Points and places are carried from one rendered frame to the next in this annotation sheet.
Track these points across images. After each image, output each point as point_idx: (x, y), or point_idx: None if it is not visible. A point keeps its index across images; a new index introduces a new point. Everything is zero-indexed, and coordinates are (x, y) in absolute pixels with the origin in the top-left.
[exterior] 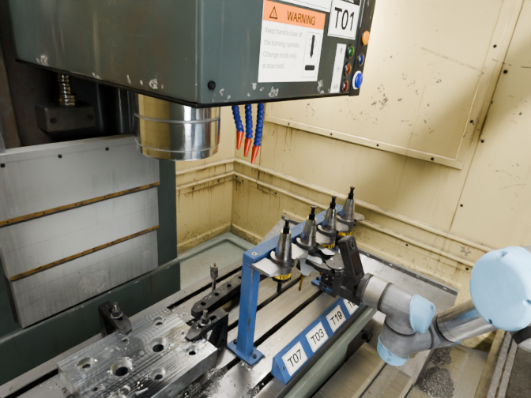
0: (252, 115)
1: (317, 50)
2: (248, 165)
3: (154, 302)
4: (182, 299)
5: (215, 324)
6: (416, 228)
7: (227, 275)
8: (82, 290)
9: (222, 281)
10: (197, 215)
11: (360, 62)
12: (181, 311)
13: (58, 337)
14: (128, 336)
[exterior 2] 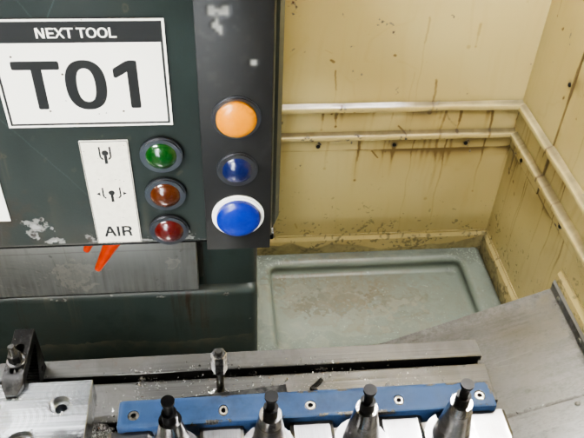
0: (574, 21)
1: None
2: (534, 134)
3: (196, 335)
4: (175, 374)
5: None
6: None
7: (286, 369)
8: (57, 281)
9: (262, 377)
10: (399, 197)
11: (229, 179)
12: (149, 395)
13: (29, 325)
14: (4, 404)
